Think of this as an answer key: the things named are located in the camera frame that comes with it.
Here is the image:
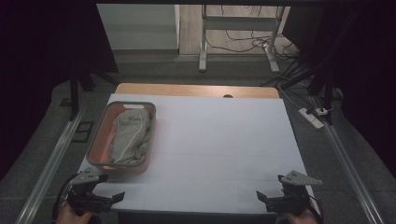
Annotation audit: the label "aluminium rail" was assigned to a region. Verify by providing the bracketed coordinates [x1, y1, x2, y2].
[323, 122, 386, 224]
[13, 106, 87, 224]

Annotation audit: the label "white table cover sheet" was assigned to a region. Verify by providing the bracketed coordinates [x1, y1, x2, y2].
[73, 93, 319, 216]

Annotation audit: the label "person's right hand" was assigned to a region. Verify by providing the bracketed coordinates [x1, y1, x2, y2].
[284, 208, 322, 224]

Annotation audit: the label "black overhead bar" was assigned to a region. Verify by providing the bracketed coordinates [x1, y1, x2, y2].
[94, 0, 396, 7]

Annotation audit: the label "white cabinet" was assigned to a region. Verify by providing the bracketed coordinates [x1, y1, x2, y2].
[96, 3, 181, 50]

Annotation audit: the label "black floor frame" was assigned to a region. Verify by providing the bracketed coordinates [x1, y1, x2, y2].
[72, 120, 95, 144]

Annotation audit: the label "white floor cable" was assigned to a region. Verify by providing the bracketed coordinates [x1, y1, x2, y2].
[276, 83, 303, 110]

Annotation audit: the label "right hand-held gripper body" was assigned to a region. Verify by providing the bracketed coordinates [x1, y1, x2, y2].
[266, 170, 324, 217]

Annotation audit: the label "white power strip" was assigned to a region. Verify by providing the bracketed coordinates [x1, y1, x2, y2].
[298, 107, 325, 131]

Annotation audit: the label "grey pants with white stripe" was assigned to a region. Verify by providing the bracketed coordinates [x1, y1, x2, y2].
[107, 108, 153, 166]

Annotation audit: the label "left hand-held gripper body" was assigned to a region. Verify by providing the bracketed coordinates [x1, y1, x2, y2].
[65, 167, 106, 217]

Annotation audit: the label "tangle of black floor cables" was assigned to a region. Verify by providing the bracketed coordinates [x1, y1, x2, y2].
[205, 4, 300, 62]

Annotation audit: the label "orange basket with grey rim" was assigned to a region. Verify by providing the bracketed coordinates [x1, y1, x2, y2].
[85, 101, 157, 175]

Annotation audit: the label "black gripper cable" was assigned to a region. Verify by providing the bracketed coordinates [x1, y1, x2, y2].
[309, 194, 325, 224]
[50, 172, 82, 223]

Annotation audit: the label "black curtain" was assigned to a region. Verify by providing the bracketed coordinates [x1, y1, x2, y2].
[284, 0, 396, 178]
[0, 0, 120, 181]

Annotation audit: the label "black tripod stand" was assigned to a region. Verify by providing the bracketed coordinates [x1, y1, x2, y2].
[279, 62, 335, 125]
[68, 59, 120, 120]

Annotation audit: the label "white metal desk frame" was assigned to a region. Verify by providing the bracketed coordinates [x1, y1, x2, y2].
[198, 4, 286, 74]

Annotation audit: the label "person's left hand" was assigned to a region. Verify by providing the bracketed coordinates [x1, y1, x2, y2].
[55, 204, 102, 224]

